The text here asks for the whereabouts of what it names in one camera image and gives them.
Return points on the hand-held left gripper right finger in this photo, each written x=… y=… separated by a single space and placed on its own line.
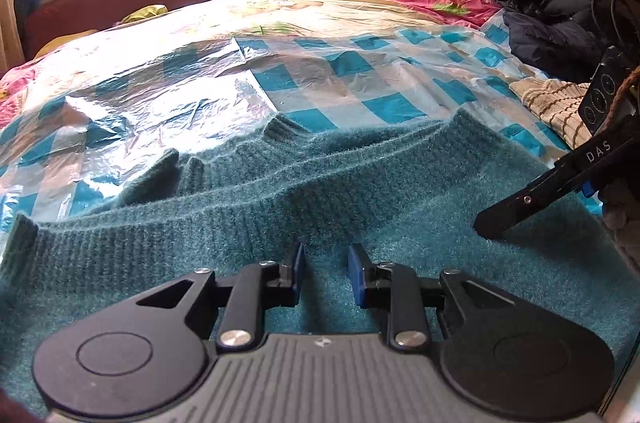
x=356 y=275

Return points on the yellow cushion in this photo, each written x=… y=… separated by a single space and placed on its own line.
x=70 y=42

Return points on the person's right hand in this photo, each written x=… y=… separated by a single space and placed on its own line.
x=625 y=218

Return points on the beige striped cloth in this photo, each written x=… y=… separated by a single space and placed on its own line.
x=555 y=108

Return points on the yellow-green cloth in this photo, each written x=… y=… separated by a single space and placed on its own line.
x=145 y=14

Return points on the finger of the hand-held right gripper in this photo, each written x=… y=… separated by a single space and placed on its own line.
x=520 y=208

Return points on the black jacket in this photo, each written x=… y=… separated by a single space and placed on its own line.
x=545 y=18

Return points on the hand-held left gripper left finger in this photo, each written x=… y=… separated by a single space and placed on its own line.
x=298 y=269

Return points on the blue checked plastic sheet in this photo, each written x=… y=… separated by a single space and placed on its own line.
x=350 y=68

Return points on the teal knit sweater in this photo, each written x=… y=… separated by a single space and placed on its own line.
x=400 y=183

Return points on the blue cloth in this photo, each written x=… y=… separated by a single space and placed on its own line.
x=27 y=0

